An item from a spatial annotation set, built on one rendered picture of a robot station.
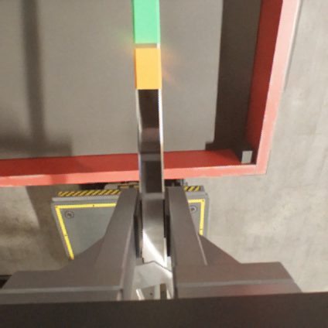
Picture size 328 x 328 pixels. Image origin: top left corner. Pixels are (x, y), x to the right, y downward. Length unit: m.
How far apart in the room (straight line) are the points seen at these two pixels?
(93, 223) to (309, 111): 1.20
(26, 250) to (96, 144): 1.68
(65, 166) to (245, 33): 0.23
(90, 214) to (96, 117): 0.88
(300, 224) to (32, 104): 1.75
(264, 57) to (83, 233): 1.10
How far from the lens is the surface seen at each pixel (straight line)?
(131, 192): 0.16
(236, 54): 0.27
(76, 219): 1.17
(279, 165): 1.50
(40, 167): 0.29
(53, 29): 0.27
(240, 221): 1.65
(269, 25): 0.25
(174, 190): 0.15
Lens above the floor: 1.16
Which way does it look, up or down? 62 degrees down
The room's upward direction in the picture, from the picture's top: 176 degrees clockwise
